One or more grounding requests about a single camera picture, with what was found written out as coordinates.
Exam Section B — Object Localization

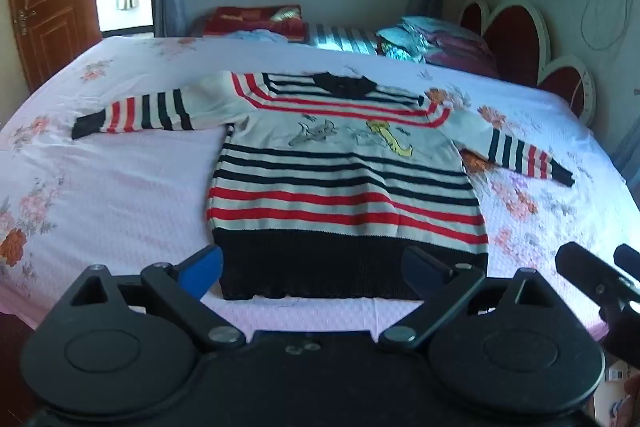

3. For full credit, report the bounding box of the colourful folded quilt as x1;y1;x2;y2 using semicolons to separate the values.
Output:
375;16;481;62

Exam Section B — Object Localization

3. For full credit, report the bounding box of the striped pillow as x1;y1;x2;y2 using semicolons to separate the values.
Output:
305;23;383;56

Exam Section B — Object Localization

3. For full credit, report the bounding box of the striped knit sweater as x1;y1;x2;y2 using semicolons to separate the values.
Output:
71;71;576;303

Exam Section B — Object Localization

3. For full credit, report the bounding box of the red patterned pillow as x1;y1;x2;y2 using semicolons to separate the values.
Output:
201;5;307;42

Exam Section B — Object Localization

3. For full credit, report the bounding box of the floral white bedspread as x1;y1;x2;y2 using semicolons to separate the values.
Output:
0;36;640;343

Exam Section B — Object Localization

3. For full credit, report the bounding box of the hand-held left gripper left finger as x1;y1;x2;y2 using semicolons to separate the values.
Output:
70;244;247;351

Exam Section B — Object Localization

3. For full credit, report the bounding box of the red and white headboard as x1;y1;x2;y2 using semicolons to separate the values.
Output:
457;0;597;126

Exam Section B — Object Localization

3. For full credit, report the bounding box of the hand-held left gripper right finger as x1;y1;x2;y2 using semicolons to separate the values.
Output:
378;245;557;352

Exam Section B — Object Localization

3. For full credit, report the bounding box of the maroon pillow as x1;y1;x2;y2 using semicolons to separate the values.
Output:
422;32;501;78

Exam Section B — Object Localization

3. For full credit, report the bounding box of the light blue cloth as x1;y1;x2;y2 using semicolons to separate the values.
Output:
227;28;291;45

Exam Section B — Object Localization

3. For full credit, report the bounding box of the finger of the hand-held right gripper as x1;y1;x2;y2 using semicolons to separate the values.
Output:
555;242;640;314
613;244;640;272

